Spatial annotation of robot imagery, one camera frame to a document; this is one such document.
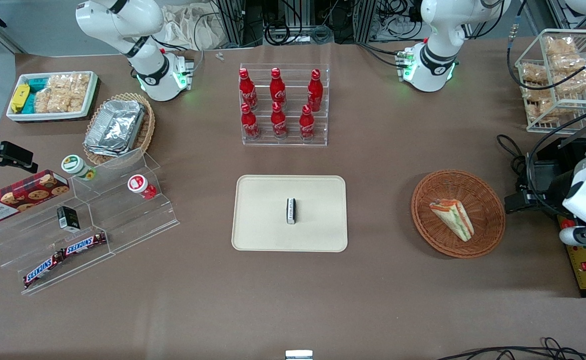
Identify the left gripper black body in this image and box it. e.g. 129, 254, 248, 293
537, 172, 573, 213

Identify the round brown wicker basket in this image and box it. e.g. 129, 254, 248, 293
411, 170, 506, 259

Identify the triangular wrapped sandwich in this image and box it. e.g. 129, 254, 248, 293
429, 198, 475, 243

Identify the oval light wicker basket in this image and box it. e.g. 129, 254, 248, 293
84, 92, 156, 166

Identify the beige plastic tray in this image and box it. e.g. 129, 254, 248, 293
231, 174, 348, 253

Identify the white robot at right edge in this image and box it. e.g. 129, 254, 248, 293
523, 136, 586, 216

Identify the red tartan cookie box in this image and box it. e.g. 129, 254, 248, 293
0, 170, 70, 226

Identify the green lid white cup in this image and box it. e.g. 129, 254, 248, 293
61, 154, 97, 182

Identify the small black carton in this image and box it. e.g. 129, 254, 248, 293
56, 205, 81, 233

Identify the yellow snack packet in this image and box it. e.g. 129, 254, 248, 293
10, 84, 30, 113

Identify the rice cracker snack bag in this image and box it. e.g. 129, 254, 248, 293
529, 100, 574, 124
48, 73, 91, 101
35, 87, 77, 114
522, 62, 549, 84
550, 52, 586, 77
545, 35, 581, 56
523, 82, 557, 104

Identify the clear acrylic step riser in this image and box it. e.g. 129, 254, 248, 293
70, 147, 181, 253
0, 175, 113, 296

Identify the white rectangular bin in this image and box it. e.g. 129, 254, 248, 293
5, 71, 98, 122

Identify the brown Snickers bar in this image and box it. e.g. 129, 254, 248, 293
23, 250, 66, 290
60, 231, 107, 257

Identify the aluminium foil container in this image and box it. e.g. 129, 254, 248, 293
84, 100, 146, 157

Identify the red lid white cup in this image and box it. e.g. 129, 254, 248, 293
127, 174, 157, 201

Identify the white cloth bag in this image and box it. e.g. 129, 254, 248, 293
159, 4, 223, 52

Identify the red cola bottle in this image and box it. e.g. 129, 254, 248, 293
299, 104, 316, 141
270, 67, 287, 108
307, 69, 324, 112
239, 68, 258, 111
241, 103, 261, 141
270, 101, 288, 139

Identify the clear acrylic bottle rack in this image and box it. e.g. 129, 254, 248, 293
239, 63, 330, 147

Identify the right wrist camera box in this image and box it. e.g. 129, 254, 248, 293
0, 141, 37, 169

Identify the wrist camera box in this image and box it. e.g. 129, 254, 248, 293
0, 141, 37, 169
504, 189, 538, 215

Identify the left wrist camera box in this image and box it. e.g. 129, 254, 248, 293
504, 189, 538, 215

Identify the black looped cable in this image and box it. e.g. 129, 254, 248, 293
496, 134, 541, 201

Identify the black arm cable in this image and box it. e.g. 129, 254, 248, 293
507, 0, 586, 92

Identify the white wire rack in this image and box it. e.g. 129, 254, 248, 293
515, 29, 586, 133

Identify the black cable bundle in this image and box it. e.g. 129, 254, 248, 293
435, 337, 586, 360

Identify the aluminium frame rack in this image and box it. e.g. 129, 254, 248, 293
217, 0, 264, 48
355, 0, 379, 43

